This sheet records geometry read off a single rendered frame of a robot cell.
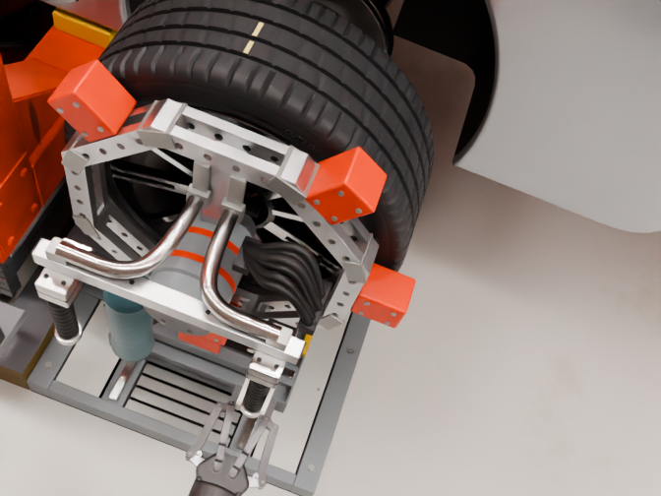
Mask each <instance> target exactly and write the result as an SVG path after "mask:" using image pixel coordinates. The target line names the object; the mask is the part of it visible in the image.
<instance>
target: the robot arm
mask: <svg viewBox="0 0 661 496"><path fill-rule="evenodd" d="M249 382H250V380H249V379H247V378H246V380H245V383H244V385H243V386H240V385H238V384H237V385H236V387H235V389H234V391H233V393H232V396H231V398H230V400H229V402H227V403H222V402H217V403H216V404H215V406H214V408H213V410H212V412H211V414H210V416H209V418H208V420H207V422H206V424H205V426H204V428H203V430H202V432H201V434H200V435H199V437H198V439H197V441H196V443H195V444H194V445H193V446H192V447H191V448H190V449H189V450H188V451H187V452H186V456H185V459H186V461H188V462H191V463H192V464H193V465H194V466H195V467H196V478H195V480H194V483H193V485H192V488H191V490H190V492H189V495H188V496H242V495H243V494H244V493H245V492H246V491H247V490H248V488H259V489H264V487H265V486H266V484H267V467H268V464H269V461H270V455H271V451H272V448H273V445H274V441H275V438H276V435H277V431H278V425H277V424H276V423H274V422H273V421H272V420H271V416H272V413H273V411H274V408H275V406H276V399H273V398H272V397H271V396H272V394H273V391H274V389H272V388H270V392H269V393H268V395H267V397H266V400H265V402H264V405H263V407H262V410H261V412H260V414H259V417H258V418H259V419H261V422H260V423H259V425H258V427H257V428H256V430H255V432H254V433H253V435H252V436H251V438H250V440H249V441H248V443H247V445H246V446H245V448H244V450H243V451H242V453H241V454H240V456H239V457H235V456H230V455H229V454H228V453H226V452H225V448H226V443H227V439H228V434H229V430H230V426H231V421H232V417H233V413H234V408H235V409H236V410H239V408H240V406H241V403H242V402H243V399H244V397H245V394H246V392H247V388H248V385H249ZM221 412H225V416H224V421H223V425H222V429H221V433H220V438H219V442H218V446H217V450H216V453H215V454H213V455H211V456H210V457H208V458H207V459H205V460H204V461H202V462H201V460H200V458H201V456H202V452H201V450H202V448H203V446H204V444H205V442H206V441H207V439H208V437H209V435H210V433H211V431H212V429H213V427H214V425H215V423H216V421H217V419H218V417H219V415H220V413H221ZM265 429H267V430H268V431H269V435H268V438H267V441H266V444H265V447H264V451H263V454H262V457H261V460H260V464H259V467H258V471H257V473H254V475H253V477H252V479H251V480H249V479H248V475H247V471H246V468H245V462H246V461H247V459H248V458H249V456H250V454H251V453H252V451H253V449H254V448H255V446H256V444H257V443H258V441H259V439H260V438H261V436H262V434H263V433H264V431H265Z"/></svg>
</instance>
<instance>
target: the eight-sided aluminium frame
mask: <svg viewBox="0 0 661 496"><path fill-rule="evenodd" d="M217 141H218V142H217ZM219 142H220V143H219ZM221 143H223V144H221ZM224 144H225V145H224ZM226 145H228V146H230V147H233V148H235V149H238V150H240V151H243V152H244V153H243V152H240V151H238V150H235V149H233V148H230V147H228V146H226ZM156 148H161V149H167V150H170V151H172V152H175V153H177V154H180V155H183V156H185V157H188V158H190V159H193V160H195V159H196V160H198V161H201V162H204V163H206V164H209V165H210V166H211V167H213V168H216V169H218V170H221V171H223V172H226V173H228V174H234V175H236V176H239V177H241V178H244V179H246V180H247V181H248V182H251V183H254V184H256V185H259V186H261V187H264V188H266V189H269V190H271V191H274V192H275V193H277V194H278V195H280V196H281V197H282V198H284V199H285V201H286V202H287V203H288V204H289V205H290V206H291V208H292V209H293V210H294V211H295V212H296V213H297V215H298V216H300V217H301V218H302V219H303V221H304V222H305V223H306V224H307V225H308V227H309V228H310V229H311V230H312V231H313V232H314V234H315V235H316V236H317V237H318V238H319V239H320V241H321V242H322V243H323V244H324V245H325V246H326V248H327V249H328V250H329V251H330V253H331V254H332V255H333V256H334V257H335V258H336V260H337V261H338V262H339V263H340V264H341V265H342V270H341V272H340V274H339V277H338V279H337V281H336V283H335V285H334V287H333V289H332V291H330V293H329V296H328V298H327V301H326V304H325V307H324V309H323V312H322V315H321V317H320V320H319V323H318V325H317V328H316V329H327V330H330V329H332V328H340V327H341V325H342V324H344V322H345V319H346V316H347V314H348V312H349V310H350V309H351V307H352V305H353V303H354V301H355V300H356V298H357V296H358V294H359V292H360V290H361V289H362V287H363V285H364V283H366V282H367V279H368V276H369V274H370V272H371V269H372V267H373V264H374V261H375V258H376V255H377V252H378V249H379V244H378V243H377V242H376V240H375V239H374V237H373V233H369V231H368V230H367V229H366V227H365V226H364V225H363V224H362V222H361V221H360V220H359V218H358V217H357V218H353V219H350V220H347V221H344V222H340V223H337V224H330V223H329V222H328V221H327V220H326V219H325V218H323V217H322V216H321V215H320V214H319V213H318V212H317V211H316V210H315V209H314V208H313V207H312V206H311V205H310V204H309V203H308V202H306V201H305V199H306V198H307V196H308V192H309V190H310V188H311V185H312V183H313V181H314V179H315V176H316V174H317V172H318V169H319V167H320V165H319V164H317V163H316V162H315V161H313V160H312V158H311V157H310V156H309V155H308V154H306V153H304V152H301V151H299V150H298V149H296V148H295V147H293V146H292V145H290V146H287V145H284V144H282V143H279V142H277V141H274V140H272V139H269V138H267V137H264V136H262V135H259V134H257V133H254V132H252V131H249V130H247V129H244V128H242V127H239V126H237V125H234V124H231V123H229V122H226V121H224V120H221V119H219V118H216V117H214V116H211V115H209V114H206V113H204V112H202V111H200V110H197V109H195V108H192V107H190V106H188V104H187V103H184V102H177V101H174V100H172V99H169V98H167V99H164V100H155V101H154V103H151V104H148V105H145V106H142V107H139V108H136V109H133V110H132V112H131V113H130V115H129V116H128V118H127V119H126V121H125V122H124V124H123V125H122V127H121V129H120V130H119V132H118V133H117V134H116V135H115V136H111V137H108V138H105V139H101V140H98V141H94V142H91V143H90V142H88V141H87V140H86V139H85V138H84V137H83V136H82V135H81V134H80V133H79V132H78V131H76V132H75V134H74V135H73V137H72V138H71V139H70V141H69V142H68V144H67V145H66V147H65V148H64V149H63V151H62V152H61V155H62V159H63V160H62V162H61V163H62V164H63V165H64V169H65V174H66V179H67V184H68V189H69V194H70V199H71V204H72V209H73V215H72V218H73V219H74V221H75V224H76V225H77V226H78V227H79V228H80V229H81V230H82V232H83V233H84V234H86V235H89V236H90V237H91V238H92V239H93V240H95V241H96V242H97V243H98V244H99V245H100V246H102V247H103V248H104V249H105V250H106V251H107V252H109V253H110V254H111V255H112V256H113V257H114V258H116V259H117V260H118V261H132V260H137V259H139V258H141V257H140V256H139V255H138V254H140V255H141V256H142V257H143V256H144V255H146V254H147V253H148V252H149V251H150V250H151V249H152V248H153V247H154V246H155V245H154V244H152V243H151V242H150V241H149V240H148V239H147V238H146V237H145V236H144V235H143V234H142V233H140V232H139V231H138V230H137V229H136V228H135V227H134V226H133V225H132V224H131V223H130V222H128V221H127V220H126V219H125V218H124V217H123V216H122V215H121V214H120V213H119V212H117V211H116V210H115V209H114V208H113V207H112V206H111V205H110V203H109V201H108V194H107V186H106V177H105V168H104V162H105V161H109V160H113V159H115V158H119V157H123V156H127V155H133V154H137V153H141V152H145V151H149V150H153V149H156ZM106 226H108V227H109V228H110V229H111V230H112V231H114V232H115V233H116V234H117V235H118V236H119V237H120V238H121V239H123V240H124V241H125V242H126V243H127V244H128V245H129V246H130V247H132V248H133V249H134V250H135V251H136V252H137V253H138V254H137V253H136V252H135V251H133V250H132V249H131V248H130V247H129V246H128V245H127V244H126V243H124V242H123V241H122V240H121V239H120V238H119V237H118V236H116V235H115V234H114V233H113V232H112V231H111V230H110V229H109V228H107V227H106ZM230 302H233V303H235V304H238V305H240V306H241V308H239V307H236V306H234V305H232V306H233V307H235V308H237V309H239V310H241V311H243V312H246V313H248V314H251V315H253V316H256V317H259V318H261V319H264V320H266V321H267V320H268V319H269V318H273V319H275V320H277V321H279V322H282V323H284V324H287V325H289V326H292V327H294V328H296V327H297V325H298V322H299V320H300V316H299V314H298V312H297V311H296V309H295V308H294V307H293V305H292V304H291V303H290V302H289V301H288V300H287V299H286V298H285V297H283V296H282V295H281V294H275V295H259V294H254V293H251V292H249V291H246V290H244V289H241V288H238V287H237V288H236V290H235V293H234V295H233V297H232V299H231V301H230Z"/></svg>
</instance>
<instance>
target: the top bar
mask: <svg viewBox="0 0 661 496"><path fill-rule="evenodd" d="M49 243H50V241H49V240H46V239H44V238H40V239H39V240H38V242H37V243H36V245H35V246H34V248H33V249H32V251H31V252H30V253H31V256H32V259H33V261H34V262H35V263H37V264H39V265H42V266H43V267H46V268H48V269H51V270H54V271H56V272H59V273H61V274H64V275H66V276H69V277H71V278H74V279H78V280H81V281H83V282H86V283H88V284H91V285H93V286H96V287H98V288H101V289H103V290H106V291H109V292H111V293H114V294H116V295H119V296H121V297H124V298H126V299H129V300H132V301H134V302H137V303H139V304H142V305H144V306H147V307H149V308H151V309H153V310H156V311H159V312H161V313H164V314H166V315H169V316H171V317H174V318H176V319H179V320H181V321H184V322H187V323H189V324H192V325H194V326H197V327H199V328H202V329H204V330H207V331H210V332H212V333H215V334H217V335H220V336H222V337H225V338H227V339H230V340H232V341H237V342H239V343H242V344H244V345H247V346H249V347H251V348H253V349H256V350H258V351H261V352H264V353H266V354H269V355H271V356H274V357H276V358H279V359H281V360H284V361H287V362H289V363H292V364H294V365H298V362H299V360H300V358H301V356H302V353H303V350H304V348H305V345H306V343H305V342H304V341H302V340H299V339H297V338H295V337H293V336H291V338H290V340H289V343H288V345H287V348H286V350H285V351H281V350H278V349H276V348H273V347H271V346H268V345H265V342H266V340H264V339H262V338H259V337H257V336H254V335H252V334H249V333H246V332H244V331H241V330H239V329H236V328H234V327H232V326H230V325H228V324H226V323H224V322H222V321H221V320H219V319H218V318H217V317H216V316H214V315H213V314H212V312H211V311H210V310H209V308H208V307H207V305H206V304H205V302H204V301H202V300H199V299H197V298H194V297H192V296H189V295H187V294H184V293H182V292H179V291H177V290H174V289H171V288H169V287H166V286H164V285H161V284H159V283H156V282H154V281H151V280H149V279H144V278H142V277H138V278H134V279H116V278H110V277H106V276H103V275H99V274H97V273H94V272H92V271H89V270H86V269H84V268H81V267H79V266H76V265H74V264H71V263H69V264H68V266H67V267H66V266H63V265H61V264H58V263H55V262H53V261H50V260H48V259H47V258H46V255H45V249H46V248H47V246H48V244H49Z"/></svg>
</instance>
